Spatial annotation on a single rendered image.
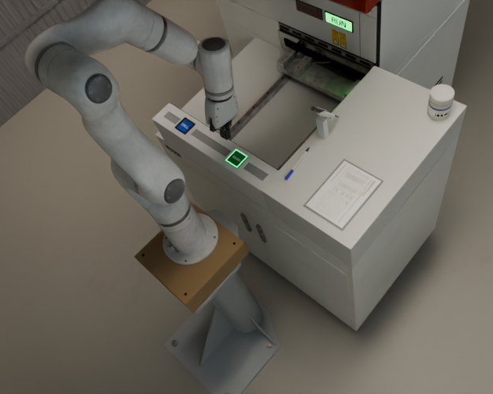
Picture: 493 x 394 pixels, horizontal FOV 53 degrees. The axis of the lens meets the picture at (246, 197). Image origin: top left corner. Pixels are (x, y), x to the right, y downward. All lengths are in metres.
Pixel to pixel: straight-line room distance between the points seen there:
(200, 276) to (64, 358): 1.33
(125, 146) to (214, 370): 1.45
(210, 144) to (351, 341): 1.14
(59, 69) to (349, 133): 0.97
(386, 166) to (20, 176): 2.49
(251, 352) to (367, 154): 1.17
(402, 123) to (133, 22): 0.95
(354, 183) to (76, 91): 0.89
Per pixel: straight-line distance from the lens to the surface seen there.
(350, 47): 1.88
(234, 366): 2.39
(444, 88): 1.67
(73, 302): 2.83
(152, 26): 1.15
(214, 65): 1.35
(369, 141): 1.65
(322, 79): 1.95
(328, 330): 2.38
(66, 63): 1.04
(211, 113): 1.45
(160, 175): 1.26
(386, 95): 1.77
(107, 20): 1.09
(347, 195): 1.54
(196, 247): 1.59
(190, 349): 2.47
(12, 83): 3.76
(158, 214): 1.43
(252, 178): 1.62
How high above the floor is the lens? 2.30
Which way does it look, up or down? 57 degrees down
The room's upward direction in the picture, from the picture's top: 23 degrees counter-clockwise
